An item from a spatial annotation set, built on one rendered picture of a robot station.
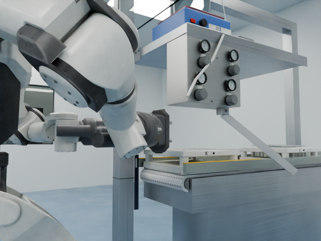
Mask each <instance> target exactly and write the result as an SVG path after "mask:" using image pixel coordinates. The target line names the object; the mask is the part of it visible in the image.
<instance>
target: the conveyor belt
mask: <svg viewBox="0 0 321 241"><path fill-rule="evenodd" d="M320 165H321V164H307V165H295V166H294V167H295V168H300V167H310V166H320ZM279 169H284V168H283V167H272V168H261V169H249V170H239V171H227V172H215V173H204V174H193V175H180V174H176V173H171V172H165V171H159V170H154V169H142V171H141V173H140V178H141V180H142V181H144V182H148V183H152V184H156V185H160V186H164V187H168V188H172V189H176V190H180V191H184V192H189V190H188V189H186V188H185V187H184V181H185V179H187V178H191V177H201V176H212V175H226V174H237V173H248V172H258V171H268V170H279Z"/></svg>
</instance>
